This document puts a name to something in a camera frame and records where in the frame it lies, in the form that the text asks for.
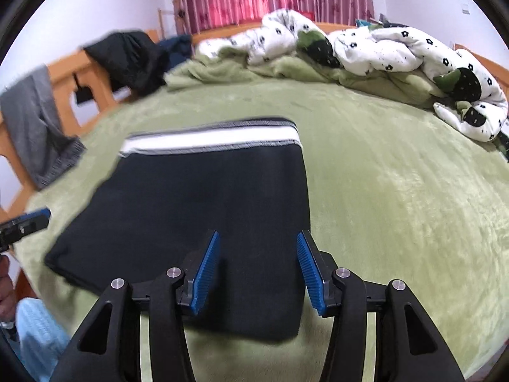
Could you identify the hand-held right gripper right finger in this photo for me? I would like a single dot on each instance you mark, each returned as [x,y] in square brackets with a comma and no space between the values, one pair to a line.
[312,274]

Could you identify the wooden coat rack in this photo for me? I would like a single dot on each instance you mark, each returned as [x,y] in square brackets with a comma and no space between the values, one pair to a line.
[162,24]

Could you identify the dark blue cloth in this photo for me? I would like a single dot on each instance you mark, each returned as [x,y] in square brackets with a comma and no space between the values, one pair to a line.
[177,49]

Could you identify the black pants with white stripe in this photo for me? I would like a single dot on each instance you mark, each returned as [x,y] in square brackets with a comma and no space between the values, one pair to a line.
[199,191]

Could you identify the green plush bed sheet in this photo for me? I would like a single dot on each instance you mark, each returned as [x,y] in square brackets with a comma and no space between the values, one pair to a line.
[397,207]

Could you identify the wooden bed frame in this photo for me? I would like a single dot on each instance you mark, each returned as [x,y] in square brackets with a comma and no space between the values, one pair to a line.
[59,72]

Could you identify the person's light blue trouser leg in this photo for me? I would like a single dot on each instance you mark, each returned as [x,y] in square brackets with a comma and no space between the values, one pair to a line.
[39,338]

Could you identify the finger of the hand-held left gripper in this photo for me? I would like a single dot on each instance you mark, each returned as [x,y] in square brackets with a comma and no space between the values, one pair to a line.
[34,219]

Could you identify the small black hanging cloth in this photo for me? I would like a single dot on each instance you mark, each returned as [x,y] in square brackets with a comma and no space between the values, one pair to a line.
[84,95]

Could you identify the black jacket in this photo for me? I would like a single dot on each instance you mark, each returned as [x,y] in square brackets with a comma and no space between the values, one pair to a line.
[127,59]

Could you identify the teal cloth item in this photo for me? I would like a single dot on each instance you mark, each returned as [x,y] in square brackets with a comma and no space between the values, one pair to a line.
[366,23]

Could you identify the grey garment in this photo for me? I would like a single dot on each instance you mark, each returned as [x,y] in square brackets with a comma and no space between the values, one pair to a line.
[35,127]

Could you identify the white flower-print quilt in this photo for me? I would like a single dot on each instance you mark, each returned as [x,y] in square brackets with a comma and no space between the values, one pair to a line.
[397,47]

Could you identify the person's left hand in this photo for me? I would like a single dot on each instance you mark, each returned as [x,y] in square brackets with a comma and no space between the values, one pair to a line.
[5,286]

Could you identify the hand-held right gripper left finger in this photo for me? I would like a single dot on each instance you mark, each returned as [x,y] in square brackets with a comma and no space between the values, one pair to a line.
[203,274]

